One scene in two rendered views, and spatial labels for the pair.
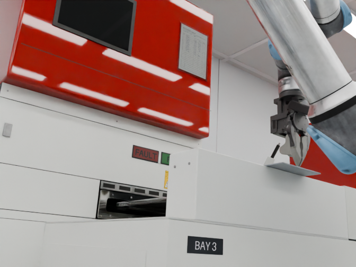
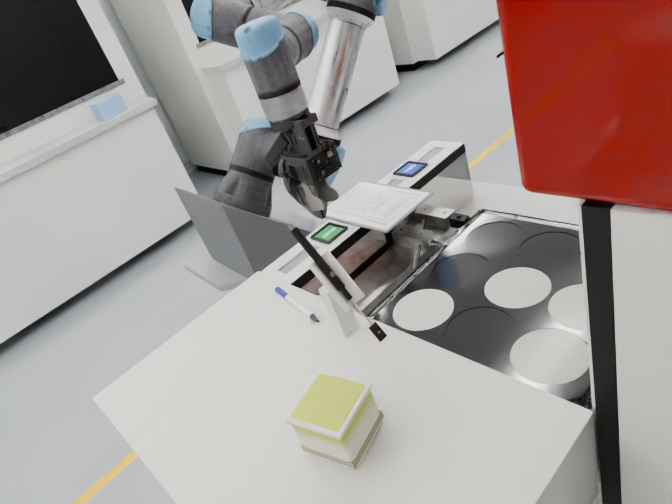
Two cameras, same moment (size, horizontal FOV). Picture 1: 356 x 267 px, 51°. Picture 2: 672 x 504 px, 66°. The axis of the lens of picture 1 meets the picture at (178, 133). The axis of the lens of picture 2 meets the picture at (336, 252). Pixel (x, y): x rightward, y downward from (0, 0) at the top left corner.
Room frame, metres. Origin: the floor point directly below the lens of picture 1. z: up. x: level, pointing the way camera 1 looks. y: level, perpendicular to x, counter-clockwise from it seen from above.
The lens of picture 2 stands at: (1.89, -0.27, 1.46)
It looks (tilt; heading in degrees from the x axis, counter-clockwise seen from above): 31 degrees down; 184
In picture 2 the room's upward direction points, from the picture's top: 21 degrees counter-clockwise
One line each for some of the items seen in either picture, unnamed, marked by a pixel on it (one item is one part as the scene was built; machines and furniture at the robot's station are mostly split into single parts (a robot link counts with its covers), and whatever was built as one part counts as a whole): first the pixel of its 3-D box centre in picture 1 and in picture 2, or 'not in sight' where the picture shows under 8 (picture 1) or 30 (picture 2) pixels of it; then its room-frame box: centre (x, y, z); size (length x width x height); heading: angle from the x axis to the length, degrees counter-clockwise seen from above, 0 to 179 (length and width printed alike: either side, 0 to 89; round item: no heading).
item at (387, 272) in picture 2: not in sight; (391, 271); (1.04, -0.24, 0.87); 0.36 x 0.08 x 0.03; 127
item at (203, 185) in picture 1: (268, 201); (379, 229); (0.92, -0.23, 0.89); 0.55 x 0.09 x 0.14; 127
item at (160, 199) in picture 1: (147, 201); (569, 227); (1.13, 0.08, 0.90); 0.37 x 0.01 x 0.01; 37
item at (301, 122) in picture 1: (290, 115); (303, 147); (1.01, -0.32, 1.15); 0.09 x 0.08 x 0.12; 37
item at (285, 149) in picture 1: (288, 149); (326, 194); (1.00, -0.31, 1.05); 0.06 x 0.03 x 0.09; 37
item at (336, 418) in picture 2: not in sight; (337, 419); (1.48, -0.37, 1.00); 0.07 x 0.07 x 0.07; 52
